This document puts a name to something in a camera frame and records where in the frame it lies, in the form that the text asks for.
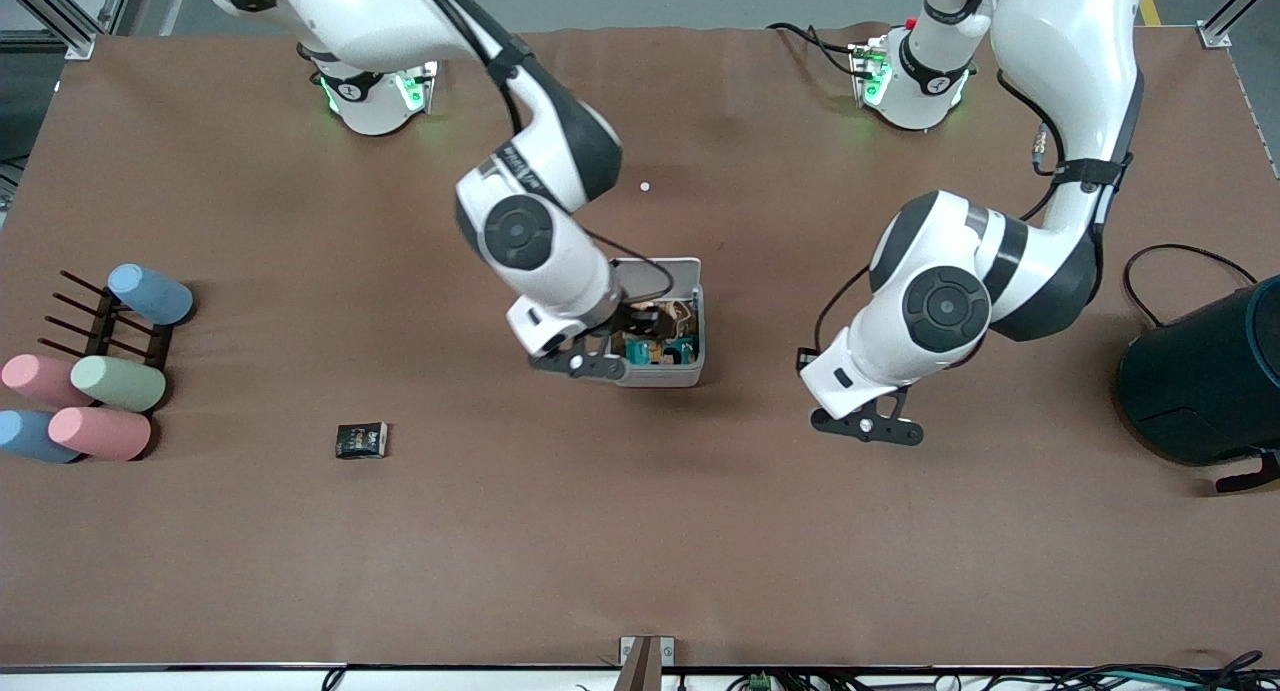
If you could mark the dark teal round container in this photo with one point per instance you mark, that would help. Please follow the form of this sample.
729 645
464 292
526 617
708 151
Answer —
1190 381

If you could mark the pink plastic cup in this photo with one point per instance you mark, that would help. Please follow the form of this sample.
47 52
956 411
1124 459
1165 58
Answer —
40 379
100 433

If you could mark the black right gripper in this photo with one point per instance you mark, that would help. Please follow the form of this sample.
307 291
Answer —
638 321

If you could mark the metal table edge bracket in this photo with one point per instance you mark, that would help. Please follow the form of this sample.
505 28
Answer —
630 646

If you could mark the green plastic cup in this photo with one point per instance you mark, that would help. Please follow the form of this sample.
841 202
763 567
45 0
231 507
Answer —
118 383

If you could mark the dark teal trash item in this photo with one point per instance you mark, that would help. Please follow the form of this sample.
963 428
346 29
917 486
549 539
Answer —
683 350

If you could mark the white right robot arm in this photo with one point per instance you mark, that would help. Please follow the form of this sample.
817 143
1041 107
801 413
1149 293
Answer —
350 11

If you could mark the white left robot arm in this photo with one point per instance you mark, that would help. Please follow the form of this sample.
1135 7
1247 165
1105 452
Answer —
1060 51

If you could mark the small white lidded bin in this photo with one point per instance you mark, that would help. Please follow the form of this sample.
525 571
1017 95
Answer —
660 375

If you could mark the light blue plastic cup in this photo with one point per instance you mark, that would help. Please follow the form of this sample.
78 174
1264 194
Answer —
25 434

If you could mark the metal base connector bracket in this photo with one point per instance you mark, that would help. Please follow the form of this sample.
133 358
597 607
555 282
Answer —
868 66
425 76

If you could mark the black peg rack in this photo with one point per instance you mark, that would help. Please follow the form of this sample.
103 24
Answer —
158 346

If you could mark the black stand foot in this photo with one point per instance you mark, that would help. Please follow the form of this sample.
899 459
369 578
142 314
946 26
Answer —
1245 479

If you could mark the beige rubber band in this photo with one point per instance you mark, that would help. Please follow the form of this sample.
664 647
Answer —
686 316

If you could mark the green terminal connector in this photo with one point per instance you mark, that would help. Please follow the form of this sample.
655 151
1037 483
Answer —
760 682

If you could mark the aluminium frame post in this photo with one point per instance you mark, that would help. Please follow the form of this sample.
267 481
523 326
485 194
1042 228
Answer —
50 6
1215 36

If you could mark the black snack packet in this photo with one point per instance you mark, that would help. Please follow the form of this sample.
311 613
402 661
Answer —
360 441

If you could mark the teal snack packet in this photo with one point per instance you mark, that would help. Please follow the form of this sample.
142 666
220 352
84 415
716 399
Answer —
642 353

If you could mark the brown table cover sheet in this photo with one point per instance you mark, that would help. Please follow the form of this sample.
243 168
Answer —
640 531

